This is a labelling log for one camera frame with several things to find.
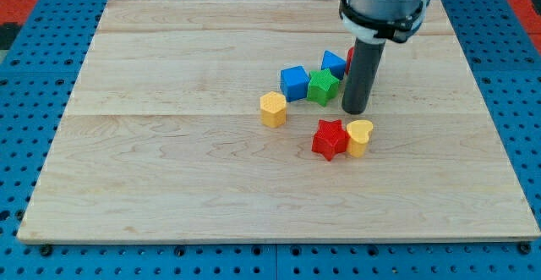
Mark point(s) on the yellow hexagon block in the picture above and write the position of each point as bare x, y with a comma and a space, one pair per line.
273, 109

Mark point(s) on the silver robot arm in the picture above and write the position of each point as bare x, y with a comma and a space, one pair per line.
376, 21

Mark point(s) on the blue cube block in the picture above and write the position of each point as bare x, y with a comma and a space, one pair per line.
294, 83

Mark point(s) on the red star block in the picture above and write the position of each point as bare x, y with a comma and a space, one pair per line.
330, 139

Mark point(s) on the green star block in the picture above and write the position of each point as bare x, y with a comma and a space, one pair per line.
322, 87

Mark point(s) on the yellow heart block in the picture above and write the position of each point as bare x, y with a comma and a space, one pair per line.
359, 132

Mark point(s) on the blue triangle block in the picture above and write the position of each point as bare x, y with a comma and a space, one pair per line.
334, 63

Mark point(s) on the light wooden board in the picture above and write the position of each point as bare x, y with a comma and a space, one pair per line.
161, 140

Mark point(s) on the red block behind pusher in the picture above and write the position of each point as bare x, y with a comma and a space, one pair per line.
350, 53

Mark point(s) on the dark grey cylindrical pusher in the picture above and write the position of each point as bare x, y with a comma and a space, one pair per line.
362, 71

